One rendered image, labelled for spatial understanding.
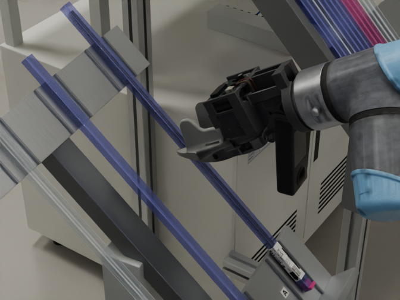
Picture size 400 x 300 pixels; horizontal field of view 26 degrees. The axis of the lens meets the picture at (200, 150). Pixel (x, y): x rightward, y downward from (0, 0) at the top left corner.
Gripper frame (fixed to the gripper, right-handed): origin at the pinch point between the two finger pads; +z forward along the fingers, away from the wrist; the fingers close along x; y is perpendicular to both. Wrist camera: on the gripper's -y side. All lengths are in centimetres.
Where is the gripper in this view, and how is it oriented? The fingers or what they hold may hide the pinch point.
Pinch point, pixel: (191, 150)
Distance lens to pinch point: 116.3
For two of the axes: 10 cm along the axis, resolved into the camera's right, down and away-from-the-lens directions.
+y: -4.8, -8.3, -2.9
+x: -4.6, 5.2, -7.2
